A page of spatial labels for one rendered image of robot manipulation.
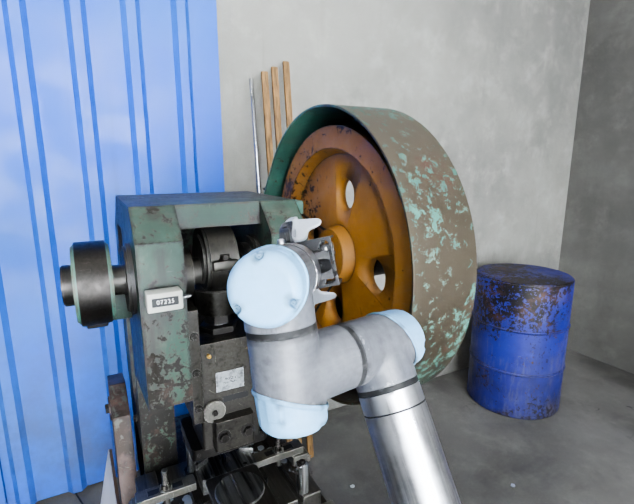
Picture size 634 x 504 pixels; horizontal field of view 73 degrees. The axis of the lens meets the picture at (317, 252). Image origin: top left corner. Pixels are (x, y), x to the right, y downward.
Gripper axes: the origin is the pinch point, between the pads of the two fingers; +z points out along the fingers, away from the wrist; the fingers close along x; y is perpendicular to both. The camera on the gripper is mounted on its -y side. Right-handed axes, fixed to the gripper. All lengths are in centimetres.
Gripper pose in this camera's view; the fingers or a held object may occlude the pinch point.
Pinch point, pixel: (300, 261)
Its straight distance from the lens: 74.7
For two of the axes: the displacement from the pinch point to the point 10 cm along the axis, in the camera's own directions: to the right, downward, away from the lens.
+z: 1.2, -0.6, 9.9
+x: -2.0, -9.8, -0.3
